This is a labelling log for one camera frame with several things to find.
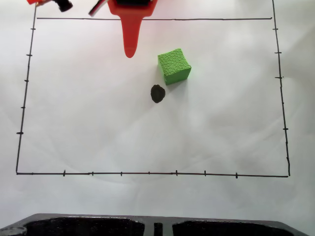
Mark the white sheet with drawn rectangle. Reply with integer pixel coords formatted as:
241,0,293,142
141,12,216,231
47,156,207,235
0,0,315,220

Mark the camera on orange mount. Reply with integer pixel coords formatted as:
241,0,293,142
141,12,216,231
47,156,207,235
26,0,73,13

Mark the green textured cube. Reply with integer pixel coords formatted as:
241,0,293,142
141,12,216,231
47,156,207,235
157,47,192,86

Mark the black dot mark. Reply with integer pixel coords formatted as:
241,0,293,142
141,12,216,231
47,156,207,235
150,84,166,104

